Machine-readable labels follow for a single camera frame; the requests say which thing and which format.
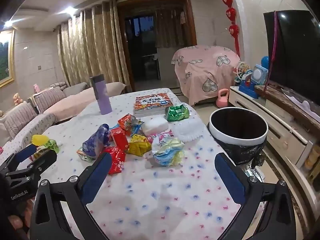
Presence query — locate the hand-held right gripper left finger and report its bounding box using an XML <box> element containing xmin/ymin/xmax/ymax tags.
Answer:
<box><xmin>29</xmin><ymin>152</ymin><xmax>112</xmax><ymax>240</ymax></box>

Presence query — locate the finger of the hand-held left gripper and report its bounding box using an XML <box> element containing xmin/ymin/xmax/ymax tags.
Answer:
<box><xmin>0</xmin><ymin>144</ymin><xmax>38</xmax><ymax>175</ymax></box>
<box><xmin>7</xmin><ymin>150</ymin><xmax>58</xmax><ymax>180</ymax></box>

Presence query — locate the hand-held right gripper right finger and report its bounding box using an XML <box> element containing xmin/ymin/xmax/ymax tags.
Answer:
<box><xmin>214</xmin><ymin>152</ymin><xmax>298</xmax><ymax>240</ymax></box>

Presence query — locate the red candy tube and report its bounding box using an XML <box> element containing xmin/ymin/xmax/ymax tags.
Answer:
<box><xmin>104</xmin><ymin>146</ymin><xmax>126</xmax><ymax>175</ymax></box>

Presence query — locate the yellow snack packet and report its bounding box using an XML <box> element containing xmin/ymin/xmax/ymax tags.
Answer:
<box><xmin>125</xmin><ymin>134</ymin><xmax>152</xmax><ymax>157</ymax></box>

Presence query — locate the black white trash bin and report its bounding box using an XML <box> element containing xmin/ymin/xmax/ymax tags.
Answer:
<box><xmin>207</xmin><ymin>107</ymin><xmax>268</xmax><ymax>180</ymax></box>

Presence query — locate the person's left hand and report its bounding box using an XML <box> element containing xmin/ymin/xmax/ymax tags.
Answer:
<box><xmin>7</xmin><ymin>215</ymin><xmax>28</xmax><ymax>240</ymax></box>

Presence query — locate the silver foil mat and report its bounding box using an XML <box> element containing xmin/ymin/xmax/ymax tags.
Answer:
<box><xmin>237</xmin><ymin>165</ymin><xmax>265</xmax><ymax>183</ymax></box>

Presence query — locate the small silver wrapper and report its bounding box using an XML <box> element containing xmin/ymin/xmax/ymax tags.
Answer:
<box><xmin>76</xmin><ymin>147</ymin><xmax>95</xmax><ymax>162</ymax></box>

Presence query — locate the striped sofa cushion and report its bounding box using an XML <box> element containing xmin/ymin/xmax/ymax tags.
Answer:
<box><xmin>4</xmin><ymin>102</ymin><xmax>39</xmax><ymax>132</ymax></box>
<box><xmin>32</xmin><ymin>86</ymin><xmax>67</xmax><ymax>113</ymax></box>

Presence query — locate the purple snack wrapper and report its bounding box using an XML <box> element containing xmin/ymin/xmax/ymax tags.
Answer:
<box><xmin>82</xmin><ymin>124</ymin><xmax>112</xmax><ymax>159</ymax></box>

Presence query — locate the red carton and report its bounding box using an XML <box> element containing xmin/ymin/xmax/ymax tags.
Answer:
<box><xmin>110</xmin><ymin>127</ymin><xmax>129</xmax><ymax>152</ymax></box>

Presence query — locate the floral white tablecloth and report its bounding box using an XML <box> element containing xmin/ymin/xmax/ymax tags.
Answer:
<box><xmin>5</xmin><ymin>87</ymin><xmax>265</xmax><ymax>240</ymax></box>

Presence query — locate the red foil snack wrapper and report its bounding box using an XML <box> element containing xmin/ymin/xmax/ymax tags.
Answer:
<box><xmin>117</xmin><ymin>114</ymin><xmax>144</xmax><ymax>137</ymax></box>

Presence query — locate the white lace cloth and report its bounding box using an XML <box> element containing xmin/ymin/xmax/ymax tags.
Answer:
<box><xmin>172</xmin><ymin>119</ymin><xmax>208</xmax><ymax>143</ymax></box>

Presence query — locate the pink grey sofa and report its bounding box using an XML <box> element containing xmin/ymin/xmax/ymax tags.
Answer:
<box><xmin>0</xmin><ymin>81</ymin><xmax>127</xmax><ymax>155</ymax></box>

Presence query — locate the pastel blue yellow wrapper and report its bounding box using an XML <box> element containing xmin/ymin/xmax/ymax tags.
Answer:
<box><xmin>152</xmin><ymin>136</ymin><xmax>185</xmax><ymax>167</ymax></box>

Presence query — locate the pink snack wrapper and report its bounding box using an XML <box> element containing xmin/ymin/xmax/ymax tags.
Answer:
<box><xmin>147</xmin><ymin>130</ymin><xmax>173</xmax><ymax>143</ymax></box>

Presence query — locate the cream television cabinet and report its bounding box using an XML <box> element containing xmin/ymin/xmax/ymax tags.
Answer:
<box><xmin>229</xmin><ymin>85</ymin><xmax>320</xmax><ymax>188</ymax></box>

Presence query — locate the white tissue pack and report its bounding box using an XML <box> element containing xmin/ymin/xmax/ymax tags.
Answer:
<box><xmin>142</xmin><ymin>117</ymin><xmax>168</xmax><ymax>137</ymax></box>

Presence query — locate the pink kettlebell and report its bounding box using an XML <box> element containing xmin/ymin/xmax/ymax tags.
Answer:
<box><xmin>216</xmin><ymin>89</ymin><xmax>230</xmax><ymax>108</ymax></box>

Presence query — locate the purple drink bottle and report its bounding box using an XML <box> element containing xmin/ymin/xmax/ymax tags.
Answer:
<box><xmin>89</xmin><ymin>74</ymin><xmax>112</xmax><ymax>115</ymax></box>

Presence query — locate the green foil snack wrapper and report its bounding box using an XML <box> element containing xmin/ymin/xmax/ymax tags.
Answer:
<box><xmin>164</xmin><ymin>105</ymin><xmax>190</xmax><ymax>122</ymax></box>

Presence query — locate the blue red toy machine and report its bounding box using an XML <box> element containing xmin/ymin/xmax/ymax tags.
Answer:
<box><xmin>238</xmin><ymin>70</ymin><xmax>259</xmax><ymax>99</ymax></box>

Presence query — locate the gold framed painting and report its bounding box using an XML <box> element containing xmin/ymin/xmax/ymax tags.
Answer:
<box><xmin>0</xmin><ymin>30</ymin><xmax>15</xmax><ymax>88</ymax></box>

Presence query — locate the blue white cube toy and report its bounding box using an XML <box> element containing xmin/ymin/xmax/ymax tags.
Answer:
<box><xmin>252</xmin><ymin>64</ymin><xmax>268</xmax><ymax>84</ymax></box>

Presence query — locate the toy ferris wheel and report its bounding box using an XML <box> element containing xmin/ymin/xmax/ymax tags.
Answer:
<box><xmin>234</xmin><ymin>61</ymin><xmax>250</xmax><ymax>82</ymax></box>

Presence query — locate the pink heart print cover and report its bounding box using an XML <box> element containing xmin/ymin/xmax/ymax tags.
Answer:
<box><xmin>171</xmin><ymin>44</ymin><xmax>241</xmax><ymax>105</ymax></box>

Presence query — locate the gold patterned curtain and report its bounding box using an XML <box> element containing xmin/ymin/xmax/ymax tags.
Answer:
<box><xmin>57</xmin><ymin>0</ymin><xmax>132</xmax><ymax>93</ymax></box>

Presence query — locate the black television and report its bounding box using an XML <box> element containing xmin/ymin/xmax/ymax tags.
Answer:
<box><xmin>263</xmin><ymin>10</ymin><xmax>320</xmax><ymax>105</ymax></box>

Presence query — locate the pink hula hoop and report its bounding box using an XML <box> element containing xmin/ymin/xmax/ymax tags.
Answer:
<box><xmin>265</xmin><ymin>11</ymin><xmax>279</xmax><ymax>98</ymax></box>

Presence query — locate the red hanging decoration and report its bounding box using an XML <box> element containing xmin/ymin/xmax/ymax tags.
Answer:
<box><xmin>220</xmin><ymin>0</ymin><xmax>240</xmax><ymax>55</ymax></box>

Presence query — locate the wooden door frame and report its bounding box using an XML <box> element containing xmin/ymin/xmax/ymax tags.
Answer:
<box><xmin>117</xmin><ymin>0</ymin><xmax>198</xmax><ymax>93</ymax></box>

